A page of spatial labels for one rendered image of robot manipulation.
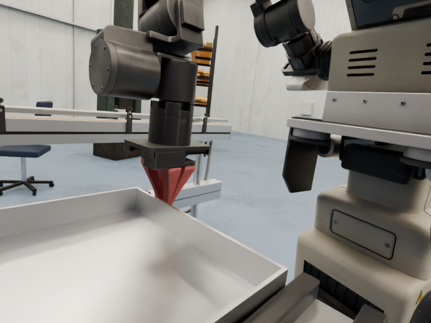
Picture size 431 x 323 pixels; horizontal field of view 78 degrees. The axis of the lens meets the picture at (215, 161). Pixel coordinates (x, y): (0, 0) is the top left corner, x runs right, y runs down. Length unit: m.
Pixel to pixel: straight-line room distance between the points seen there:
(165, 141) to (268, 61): 11.48
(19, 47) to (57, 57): 1.09
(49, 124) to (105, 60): 0.87
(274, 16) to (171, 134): 0.36
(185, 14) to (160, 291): 0.29
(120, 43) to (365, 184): 0.49
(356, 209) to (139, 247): 0.41
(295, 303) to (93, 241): 0.23
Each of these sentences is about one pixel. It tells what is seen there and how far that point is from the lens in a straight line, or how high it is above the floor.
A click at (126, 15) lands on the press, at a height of 2.27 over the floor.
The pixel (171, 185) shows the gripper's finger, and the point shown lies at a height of 0.94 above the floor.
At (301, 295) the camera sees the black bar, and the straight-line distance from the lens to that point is 0.27.
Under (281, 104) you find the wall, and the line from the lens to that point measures 11.20.
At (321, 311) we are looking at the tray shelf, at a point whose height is 0.88.
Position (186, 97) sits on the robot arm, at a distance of 0.34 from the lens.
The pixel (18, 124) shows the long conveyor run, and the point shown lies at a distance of 1.14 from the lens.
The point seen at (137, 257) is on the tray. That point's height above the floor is 0.88.
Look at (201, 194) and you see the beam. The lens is 1.71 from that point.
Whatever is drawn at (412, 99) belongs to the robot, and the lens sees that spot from 0.52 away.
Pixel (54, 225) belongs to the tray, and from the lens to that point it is 0.40.
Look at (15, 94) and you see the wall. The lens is 10.98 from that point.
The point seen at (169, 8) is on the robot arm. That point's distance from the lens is 0.36.
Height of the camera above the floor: 1.05
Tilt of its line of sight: 12 degrees down
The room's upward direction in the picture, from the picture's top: 6 degrees clockwise
